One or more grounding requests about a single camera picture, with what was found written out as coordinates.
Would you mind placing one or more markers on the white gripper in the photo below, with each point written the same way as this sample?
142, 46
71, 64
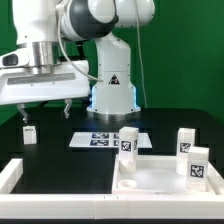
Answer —
18, 85

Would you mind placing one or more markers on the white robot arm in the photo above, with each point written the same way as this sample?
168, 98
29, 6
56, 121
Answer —
35, 73

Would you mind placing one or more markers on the white tag base sheet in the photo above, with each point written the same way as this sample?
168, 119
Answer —
94, 139

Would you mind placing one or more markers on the white U-shaped obstacle fence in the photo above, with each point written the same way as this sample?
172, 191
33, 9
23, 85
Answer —
101, 206

